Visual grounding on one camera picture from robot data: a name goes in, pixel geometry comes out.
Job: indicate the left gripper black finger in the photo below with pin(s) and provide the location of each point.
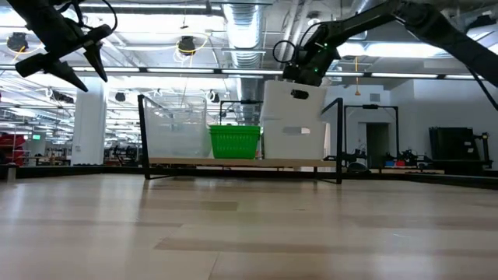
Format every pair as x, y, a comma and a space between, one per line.
96, 56
62, 71

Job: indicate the white plastic basket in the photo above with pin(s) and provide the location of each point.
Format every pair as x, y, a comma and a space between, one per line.
284, 105
272, 144

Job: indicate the clear plastic basket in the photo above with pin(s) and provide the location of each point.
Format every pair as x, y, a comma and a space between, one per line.
179, 144
175, 104

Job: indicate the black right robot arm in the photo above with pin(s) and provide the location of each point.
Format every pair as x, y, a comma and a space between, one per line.
447, 37

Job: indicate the white building pillar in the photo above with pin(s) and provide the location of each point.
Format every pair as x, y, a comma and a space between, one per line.
89, 124

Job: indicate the red storage rack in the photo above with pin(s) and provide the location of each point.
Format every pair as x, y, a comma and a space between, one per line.
11, 148

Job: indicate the long ceiling light strip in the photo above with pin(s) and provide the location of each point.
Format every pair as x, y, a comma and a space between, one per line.
404, 75

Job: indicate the black cart with equipment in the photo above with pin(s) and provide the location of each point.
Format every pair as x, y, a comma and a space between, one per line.
455, 145

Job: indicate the silver ceiling air duct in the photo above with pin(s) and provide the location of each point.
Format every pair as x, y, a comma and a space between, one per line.
244, 39

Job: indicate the black metal background frame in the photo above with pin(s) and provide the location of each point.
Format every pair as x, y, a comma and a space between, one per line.
371, 106

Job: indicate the black frame wooden shelf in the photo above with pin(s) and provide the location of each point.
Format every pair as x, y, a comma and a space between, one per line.
241, 162

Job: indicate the black table border rail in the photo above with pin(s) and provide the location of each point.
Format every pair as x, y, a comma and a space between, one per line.
78, 171

